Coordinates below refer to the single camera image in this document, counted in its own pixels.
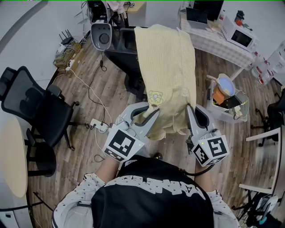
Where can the white cabinet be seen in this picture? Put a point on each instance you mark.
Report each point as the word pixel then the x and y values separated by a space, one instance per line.
pixel 13 219

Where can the black monitor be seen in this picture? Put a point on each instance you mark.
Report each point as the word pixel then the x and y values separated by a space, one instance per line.
pixel 209 9

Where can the black mesh office chair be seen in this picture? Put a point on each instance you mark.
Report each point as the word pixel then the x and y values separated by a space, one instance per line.
pixel 49 115

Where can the table with checked cloth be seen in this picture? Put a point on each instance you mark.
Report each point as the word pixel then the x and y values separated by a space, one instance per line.
pixel 218 46

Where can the white plastic storage bin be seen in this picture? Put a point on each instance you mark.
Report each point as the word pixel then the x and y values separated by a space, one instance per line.
pixel 222 111

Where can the person's left forearm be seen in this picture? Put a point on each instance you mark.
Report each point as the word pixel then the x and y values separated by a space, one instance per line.
pixel 108 168

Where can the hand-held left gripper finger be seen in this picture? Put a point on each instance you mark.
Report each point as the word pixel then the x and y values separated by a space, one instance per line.
pixel 147 124
pixel 133 106

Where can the round wooden table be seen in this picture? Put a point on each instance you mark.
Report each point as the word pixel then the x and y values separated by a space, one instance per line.
pixel 12 155

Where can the white rounded robot base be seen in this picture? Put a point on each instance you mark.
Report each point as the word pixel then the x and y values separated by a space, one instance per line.
pixel 101 36

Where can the person's black printed shirt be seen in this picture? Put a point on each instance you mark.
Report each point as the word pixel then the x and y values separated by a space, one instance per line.
pixel 151 200

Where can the cluster of clear bottles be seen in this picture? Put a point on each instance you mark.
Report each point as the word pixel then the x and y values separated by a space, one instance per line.
pixel 265 71

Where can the white frame table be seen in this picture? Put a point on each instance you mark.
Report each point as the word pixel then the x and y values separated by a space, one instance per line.
pixel 274 160

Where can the person's right forearm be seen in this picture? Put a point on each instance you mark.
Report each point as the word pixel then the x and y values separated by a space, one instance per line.
pixel 203 180

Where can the small white power strip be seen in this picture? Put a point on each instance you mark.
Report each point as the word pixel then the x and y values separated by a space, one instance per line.
pixel 70 64

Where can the black router with antennas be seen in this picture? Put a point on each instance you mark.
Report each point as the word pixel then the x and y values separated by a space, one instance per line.
pixel 66 40

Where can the orange box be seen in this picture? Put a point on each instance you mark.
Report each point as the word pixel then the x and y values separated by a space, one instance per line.
pixel 218 96

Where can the yellow clothing with bear print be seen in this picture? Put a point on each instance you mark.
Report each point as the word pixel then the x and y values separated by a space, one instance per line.
pixel 167 71

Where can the white bottle with red label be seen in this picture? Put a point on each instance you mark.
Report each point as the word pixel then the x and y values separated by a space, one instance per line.
pixel 221 16

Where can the white and black device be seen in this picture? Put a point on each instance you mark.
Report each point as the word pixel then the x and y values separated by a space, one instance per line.
pixel 262 209

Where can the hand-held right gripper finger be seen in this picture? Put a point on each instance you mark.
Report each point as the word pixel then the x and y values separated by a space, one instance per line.
pixel 193 124
pixel 209 121

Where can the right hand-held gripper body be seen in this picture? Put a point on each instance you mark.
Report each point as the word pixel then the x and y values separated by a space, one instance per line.
pixel 213 147

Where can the white microwave oven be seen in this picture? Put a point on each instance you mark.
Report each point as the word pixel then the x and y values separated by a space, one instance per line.
pixel 239 35

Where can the white basin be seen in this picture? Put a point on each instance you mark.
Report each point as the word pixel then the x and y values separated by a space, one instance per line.
pixel 226 85

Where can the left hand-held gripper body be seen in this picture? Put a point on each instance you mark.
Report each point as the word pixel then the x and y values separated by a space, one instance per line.
pixel 121 144

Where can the light wooden desk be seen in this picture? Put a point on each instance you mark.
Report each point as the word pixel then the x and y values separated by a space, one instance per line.
pixel 138 11

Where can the silver laptop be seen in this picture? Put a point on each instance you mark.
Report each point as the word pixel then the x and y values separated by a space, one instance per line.
pixel 197 20

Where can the black swivel chair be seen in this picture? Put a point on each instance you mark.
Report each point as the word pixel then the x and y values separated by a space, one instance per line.
pixel 275 115

